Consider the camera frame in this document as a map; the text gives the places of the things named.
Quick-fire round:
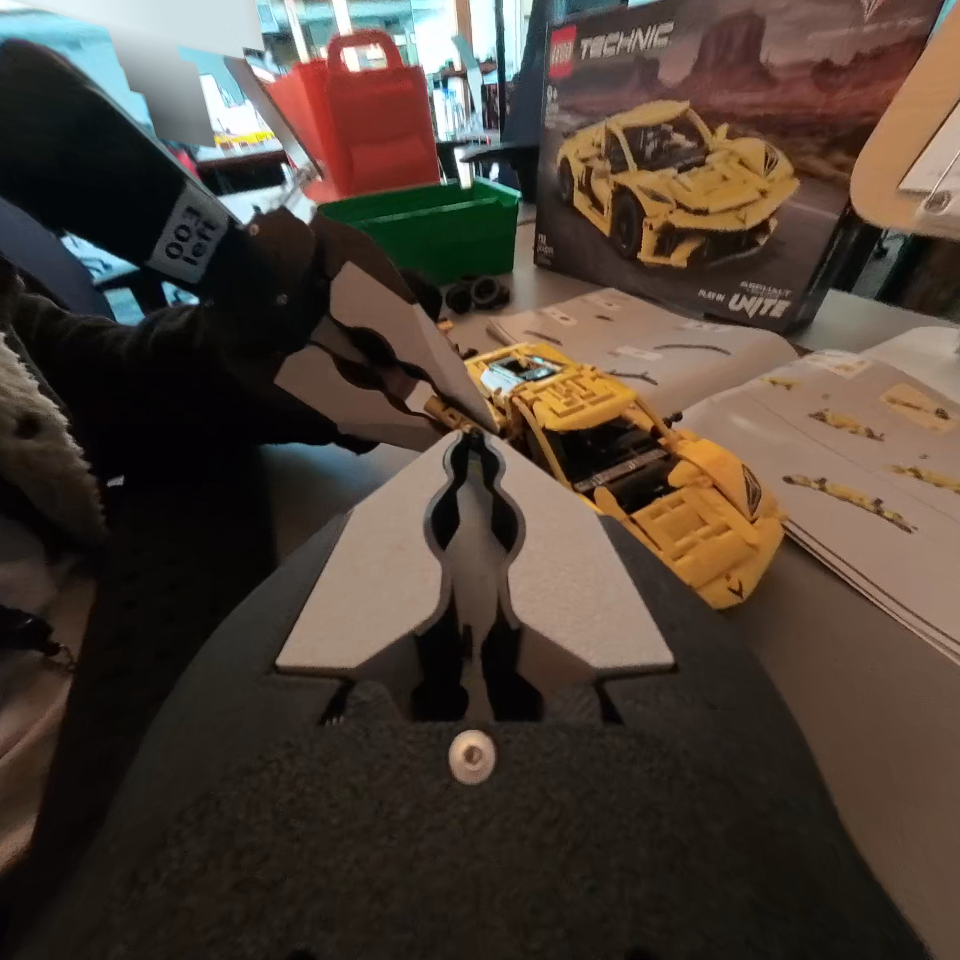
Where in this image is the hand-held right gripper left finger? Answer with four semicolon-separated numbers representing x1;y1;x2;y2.
274;433;462;674

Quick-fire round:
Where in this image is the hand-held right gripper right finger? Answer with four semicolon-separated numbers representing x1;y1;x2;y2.
483;433;676;695

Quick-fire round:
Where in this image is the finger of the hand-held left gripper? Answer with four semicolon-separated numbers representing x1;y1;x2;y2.
326;261;501;434
273;347;453;453

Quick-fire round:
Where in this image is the yellow brick toy car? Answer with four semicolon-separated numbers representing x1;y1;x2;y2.
461;342;786;610

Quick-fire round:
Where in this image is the person's left forearm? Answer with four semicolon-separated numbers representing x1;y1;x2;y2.
15;292;376;459

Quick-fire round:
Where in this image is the grey desk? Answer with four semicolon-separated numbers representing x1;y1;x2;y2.
262;202;960;960

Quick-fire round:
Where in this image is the stack of black toy wheels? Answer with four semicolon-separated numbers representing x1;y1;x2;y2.
442;276;513;315

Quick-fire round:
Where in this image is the green plastic bin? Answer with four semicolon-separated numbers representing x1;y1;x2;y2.
318;178;522;286

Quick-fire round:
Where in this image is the open instruction booklet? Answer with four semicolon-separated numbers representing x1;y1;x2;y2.
487;288;960;661

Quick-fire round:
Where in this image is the cream hoodie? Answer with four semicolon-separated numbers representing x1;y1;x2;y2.
0;525;99;871

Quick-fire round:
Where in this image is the dark toy car box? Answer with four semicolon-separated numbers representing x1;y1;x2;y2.
534;0;946;335

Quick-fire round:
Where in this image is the wooden instruction board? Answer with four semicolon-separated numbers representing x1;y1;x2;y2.
851;15;960;241

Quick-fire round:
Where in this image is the black drawcord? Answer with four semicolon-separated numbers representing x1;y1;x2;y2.
0;607;76;670

